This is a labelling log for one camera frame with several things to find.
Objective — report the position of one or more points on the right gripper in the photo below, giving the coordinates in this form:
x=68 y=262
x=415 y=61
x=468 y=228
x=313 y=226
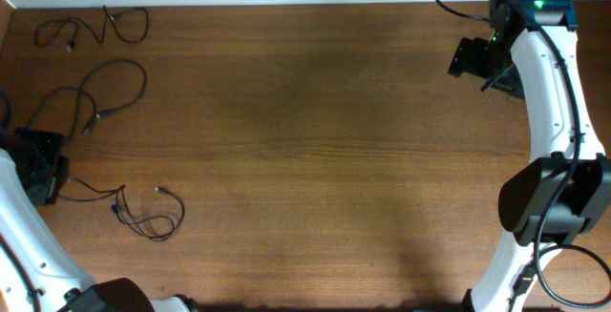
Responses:
x=465 y=59

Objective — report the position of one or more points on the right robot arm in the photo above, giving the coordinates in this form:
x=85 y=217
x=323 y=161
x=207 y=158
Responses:
x=565 y=188

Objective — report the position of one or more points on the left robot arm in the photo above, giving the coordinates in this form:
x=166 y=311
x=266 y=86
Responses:
x=37 y=274

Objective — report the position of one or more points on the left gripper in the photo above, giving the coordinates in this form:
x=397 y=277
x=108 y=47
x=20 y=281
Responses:
x=48 y=193

